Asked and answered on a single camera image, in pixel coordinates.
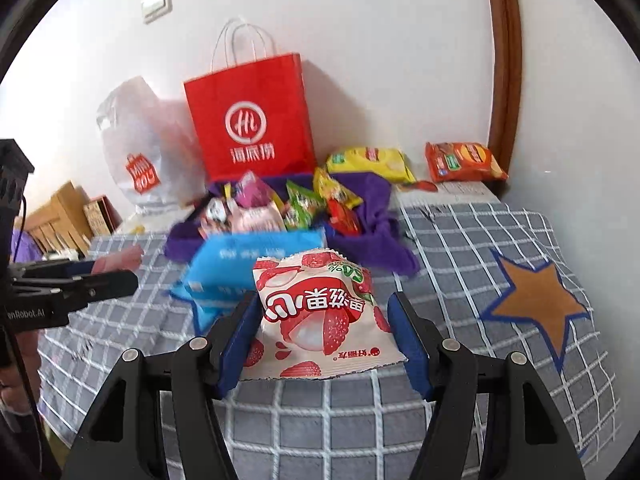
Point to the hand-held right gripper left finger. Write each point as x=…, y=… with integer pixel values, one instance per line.
x=240, y=345

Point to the small pink snack packet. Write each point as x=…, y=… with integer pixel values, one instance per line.
x=120, y=259

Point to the yellow chips bag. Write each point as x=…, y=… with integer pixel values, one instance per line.
x=370, y=164

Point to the red snack packet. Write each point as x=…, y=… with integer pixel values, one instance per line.
x=344, y=217

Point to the pink peach print packet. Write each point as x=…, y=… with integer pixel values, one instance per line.
x=257, y=220

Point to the patterned book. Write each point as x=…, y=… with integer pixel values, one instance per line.
x=100, y=215

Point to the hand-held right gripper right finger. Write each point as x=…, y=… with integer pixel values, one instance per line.
x=410, y=345

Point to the white plastic shopping bag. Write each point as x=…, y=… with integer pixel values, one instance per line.
x=145, y=150

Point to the red paper bag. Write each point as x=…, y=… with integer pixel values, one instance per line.
x=255, y=120

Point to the green snack packet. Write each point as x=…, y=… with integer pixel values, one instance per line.
x=302, y=207

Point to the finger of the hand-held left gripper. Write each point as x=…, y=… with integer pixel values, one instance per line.
x=100, y=285
x=75, y=266

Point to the wooden headboard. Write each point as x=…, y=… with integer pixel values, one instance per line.
x=57, y=220

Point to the orange chips bag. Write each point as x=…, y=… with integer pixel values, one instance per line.
x=465, y=161

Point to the brown wooden door frame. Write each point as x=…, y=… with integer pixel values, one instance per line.
x=505, y=60

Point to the large pink snack packet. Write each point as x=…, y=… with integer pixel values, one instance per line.
x=255, y=190

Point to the blue tissue pack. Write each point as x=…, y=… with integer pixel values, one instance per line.
x=235, y=265

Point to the white light switch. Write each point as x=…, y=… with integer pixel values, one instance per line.
x=156, y=5

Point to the white lychee print packet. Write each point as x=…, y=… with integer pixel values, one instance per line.
x=320, y=310

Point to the grey checked blanket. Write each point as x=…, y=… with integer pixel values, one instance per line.
x=475, y=360

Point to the yellow triangular snack packet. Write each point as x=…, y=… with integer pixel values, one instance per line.
x=335, y=190

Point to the person's left hand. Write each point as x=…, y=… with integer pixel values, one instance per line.
x=27, y=370

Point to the purple towel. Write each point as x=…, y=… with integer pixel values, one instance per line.
x=380, y=230

